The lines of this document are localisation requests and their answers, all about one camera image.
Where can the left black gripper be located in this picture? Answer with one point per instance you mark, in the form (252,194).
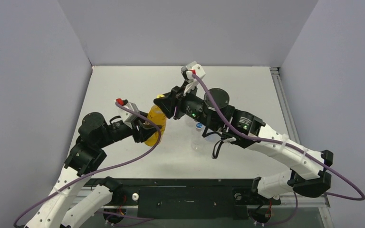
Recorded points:
(143,132)

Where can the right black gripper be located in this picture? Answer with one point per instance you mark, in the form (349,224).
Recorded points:
(174,103)

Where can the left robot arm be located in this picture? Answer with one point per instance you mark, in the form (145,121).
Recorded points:
(83,162)

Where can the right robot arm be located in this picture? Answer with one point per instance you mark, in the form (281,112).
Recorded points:
(307,174)

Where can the near clear bottle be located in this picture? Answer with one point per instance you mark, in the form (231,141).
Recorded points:
(198,142)

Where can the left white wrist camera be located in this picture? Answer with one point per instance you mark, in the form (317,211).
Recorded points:
(124,108)

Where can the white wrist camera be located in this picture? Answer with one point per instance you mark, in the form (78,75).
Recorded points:
(124,108)
(189,72)

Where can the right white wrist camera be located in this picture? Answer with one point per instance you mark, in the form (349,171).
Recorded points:
(189,72)

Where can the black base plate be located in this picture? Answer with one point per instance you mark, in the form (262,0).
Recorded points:
(190,198)

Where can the aluminium frame rail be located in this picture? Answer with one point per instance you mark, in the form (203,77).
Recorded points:
(283,102)

